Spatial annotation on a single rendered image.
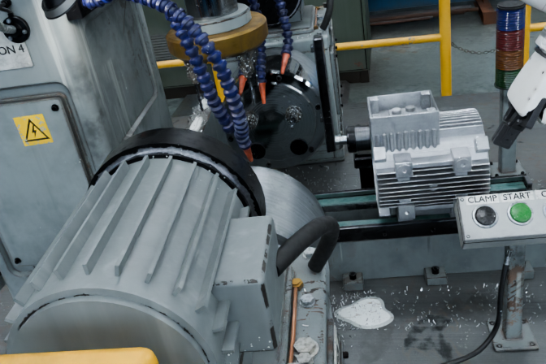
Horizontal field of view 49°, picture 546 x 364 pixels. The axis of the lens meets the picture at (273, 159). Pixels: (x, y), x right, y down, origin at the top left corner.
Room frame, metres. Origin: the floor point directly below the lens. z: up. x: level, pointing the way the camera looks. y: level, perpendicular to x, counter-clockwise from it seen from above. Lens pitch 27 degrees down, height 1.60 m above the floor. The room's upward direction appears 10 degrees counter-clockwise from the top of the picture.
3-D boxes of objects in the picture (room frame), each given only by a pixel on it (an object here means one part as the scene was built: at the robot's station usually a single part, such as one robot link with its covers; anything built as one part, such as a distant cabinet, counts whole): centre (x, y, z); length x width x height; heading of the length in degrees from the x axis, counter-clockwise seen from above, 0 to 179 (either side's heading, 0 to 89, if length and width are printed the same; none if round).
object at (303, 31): (1.63, -0.08, 0.99); 0.35 x 0.31 x 0.37; 170
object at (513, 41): (1.25, -0.56, 1.14); 0.06 x 0.06 x 0.04
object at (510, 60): (1.25, -0.56, 1.10); 0.06 x 0.06 x 0.04
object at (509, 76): (1.25, -0.56, 1.05); 0.06 x 0.06 x 0.04
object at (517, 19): (1.25, -0.56, 1.19); 0.06 x 0.06 x 0.04
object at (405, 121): (1.00, -0.25, 1.11); 0.12 x 0.11 x 0.07; 81
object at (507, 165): (1.25, -0.56, 1.01); 0.08 x 0.08 x 0.42; 80
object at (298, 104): (1.37, -0.04, 1.04); 0.41 x 0.25 x 0.25; 170
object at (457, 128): (0.99, -0.29, 1.01); 0.20 x 0.19 x 0.19; 81
